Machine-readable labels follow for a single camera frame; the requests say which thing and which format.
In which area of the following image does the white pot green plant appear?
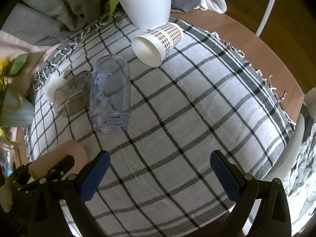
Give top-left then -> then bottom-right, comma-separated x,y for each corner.
109,0 -> 171,29

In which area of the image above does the smoky square glass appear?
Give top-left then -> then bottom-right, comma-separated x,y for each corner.
54,71 -> 92,117

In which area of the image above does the sunflower bouquet blue vase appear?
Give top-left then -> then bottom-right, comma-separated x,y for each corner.
1,54 -> 35,147

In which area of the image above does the grey curtain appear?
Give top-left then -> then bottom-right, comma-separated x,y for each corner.
1,0 -> 227,46

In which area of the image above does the houndstooth paper cup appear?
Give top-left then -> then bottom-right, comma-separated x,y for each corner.
131,23 -> 184,67

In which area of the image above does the white hoop stand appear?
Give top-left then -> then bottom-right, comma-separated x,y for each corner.
256,0 -> 276,37

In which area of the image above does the white patterned cushion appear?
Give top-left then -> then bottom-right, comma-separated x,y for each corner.
267,86 -> 316,232

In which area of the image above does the pink cup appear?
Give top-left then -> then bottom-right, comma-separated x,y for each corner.
28,140 -> 88,183

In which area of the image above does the checkered tablecloth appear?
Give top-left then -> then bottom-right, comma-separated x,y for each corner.
26,12 -> 294,236

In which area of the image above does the white cup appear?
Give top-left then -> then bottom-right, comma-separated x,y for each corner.
44,75 -> 66,103

